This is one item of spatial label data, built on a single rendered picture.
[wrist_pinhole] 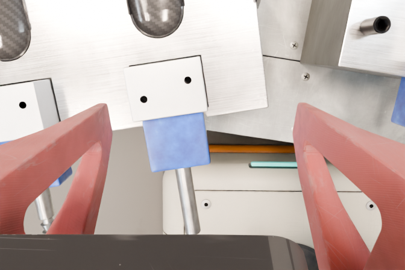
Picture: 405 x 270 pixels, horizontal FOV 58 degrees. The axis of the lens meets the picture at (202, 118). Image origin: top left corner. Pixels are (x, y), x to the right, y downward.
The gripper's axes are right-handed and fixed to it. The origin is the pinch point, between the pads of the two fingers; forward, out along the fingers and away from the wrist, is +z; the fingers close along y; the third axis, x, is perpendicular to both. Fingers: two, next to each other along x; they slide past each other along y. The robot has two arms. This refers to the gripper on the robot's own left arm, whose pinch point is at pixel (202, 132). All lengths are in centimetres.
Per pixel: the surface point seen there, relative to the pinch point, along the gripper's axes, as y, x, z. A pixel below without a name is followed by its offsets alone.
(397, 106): -12.7, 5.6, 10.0
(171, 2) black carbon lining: 2.2, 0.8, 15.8
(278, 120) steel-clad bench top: -6.7, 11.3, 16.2
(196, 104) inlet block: 0.4, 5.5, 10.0
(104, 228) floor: 32, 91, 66
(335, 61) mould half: -8.4, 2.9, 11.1
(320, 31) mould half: -8.7, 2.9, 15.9
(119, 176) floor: 27, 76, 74
